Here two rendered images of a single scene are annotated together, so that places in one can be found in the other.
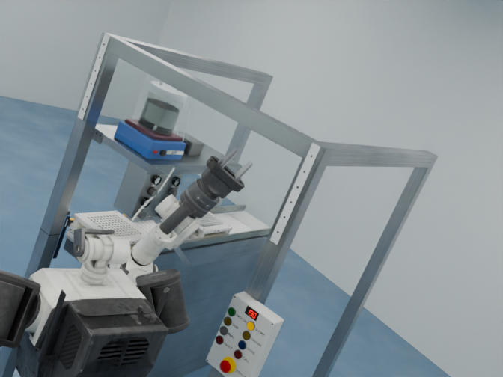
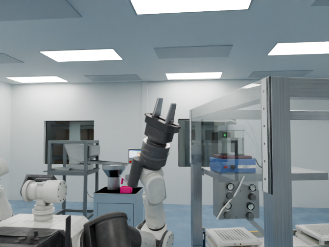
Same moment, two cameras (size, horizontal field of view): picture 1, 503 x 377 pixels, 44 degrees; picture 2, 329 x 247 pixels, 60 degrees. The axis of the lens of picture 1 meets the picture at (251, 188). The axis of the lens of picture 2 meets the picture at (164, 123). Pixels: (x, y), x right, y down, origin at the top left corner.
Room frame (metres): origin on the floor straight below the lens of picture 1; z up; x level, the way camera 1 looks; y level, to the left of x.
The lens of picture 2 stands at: (1.12, -0.63, 1.55)
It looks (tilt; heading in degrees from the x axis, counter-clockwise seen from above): 3 degrees up; 53
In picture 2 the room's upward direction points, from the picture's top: straight up
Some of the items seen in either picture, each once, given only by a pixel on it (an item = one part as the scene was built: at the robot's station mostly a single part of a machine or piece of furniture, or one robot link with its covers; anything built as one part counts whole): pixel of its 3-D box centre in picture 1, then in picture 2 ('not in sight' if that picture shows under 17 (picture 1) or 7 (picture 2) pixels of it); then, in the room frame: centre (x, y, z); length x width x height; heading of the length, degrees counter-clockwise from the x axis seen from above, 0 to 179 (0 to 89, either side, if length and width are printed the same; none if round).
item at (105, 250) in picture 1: (102, 253); (45, 195); (1.35, 0.26, 1.38); 0.10 x 0.07 x 0.09; 136
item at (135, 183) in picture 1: (149, 188); (235, 197); (2.36, 0.37, 1.23); 0.22 x 0.11 x 0.20; 151
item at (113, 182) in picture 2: not in sight; (117, 177); (3.22, 3.32, 0.95); 0.49 x 0.36 x 0.38; 136
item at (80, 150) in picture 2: not in sight; (84, 184); (3.03, 4.16, 0.75); 1.43 x 1.06 x 1.50; 136
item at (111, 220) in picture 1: (114, 227); (232, 235); (2.44, 0.47, 0.99); 0.25 x 0.24 x 0.02; 61
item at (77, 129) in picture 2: not in sight; (70, 142); (3.56, 6.45, 1.43); 1.32 x 0.01 x 1.11; 136
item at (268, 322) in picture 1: (243, 340); not in sight; (1.83, -0.17, 1.06); 0.17 x 0.06 x 0.26; 61
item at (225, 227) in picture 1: (200, 218); (325, 231); (2.96, 0.18, 0.99); 0.25 x 0.24 x 0.02; 61
